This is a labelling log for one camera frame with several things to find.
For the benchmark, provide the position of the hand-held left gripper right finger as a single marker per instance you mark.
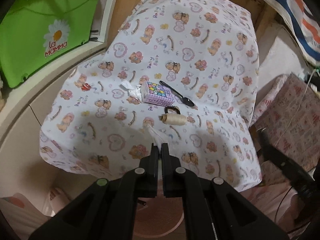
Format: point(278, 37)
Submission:
point(165, 155)

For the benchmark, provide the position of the pale pink cloth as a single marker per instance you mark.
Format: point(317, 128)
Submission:
point(20, 205)

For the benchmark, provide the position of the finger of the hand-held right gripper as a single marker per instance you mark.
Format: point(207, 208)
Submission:
point(282, 162)

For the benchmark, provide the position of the white plastic wrapper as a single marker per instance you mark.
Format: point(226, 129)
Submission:
point(153, 135)

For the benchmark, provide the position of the black plastic spoon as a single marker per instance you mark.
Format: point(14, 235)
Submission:
point(187, 101)

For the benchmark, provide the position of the cream thread spool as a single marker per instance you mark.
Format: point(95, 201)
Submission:
point(175, 119)

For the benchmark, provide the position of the bear print tablecloth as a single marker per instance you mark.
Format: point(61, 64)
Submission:
point(175, 55)

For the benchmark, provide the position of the green plastic box daisy print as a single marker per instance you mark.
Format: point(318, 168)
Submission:
point(30, 30)

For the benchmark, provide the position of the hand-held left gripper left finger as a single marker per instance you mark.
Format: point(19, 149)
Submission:
point(155, 155)

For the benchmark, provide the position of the striped woven bag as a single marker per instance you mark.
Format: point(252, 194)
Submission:
point(287, 5)

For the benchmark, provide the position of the white tissue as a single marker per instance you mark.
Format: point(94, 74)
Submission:
point(132, 92)

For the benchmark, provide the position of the pink printed blanket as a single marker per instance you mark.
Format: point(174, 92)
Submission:
point(262, 205)

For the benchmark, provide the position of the pink ribbed bin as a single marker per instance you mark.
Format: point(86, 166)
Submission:
point(160, 217)

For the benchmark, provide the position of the patterned covered box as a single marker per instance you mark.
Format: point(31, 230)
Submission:
point(287, 117)

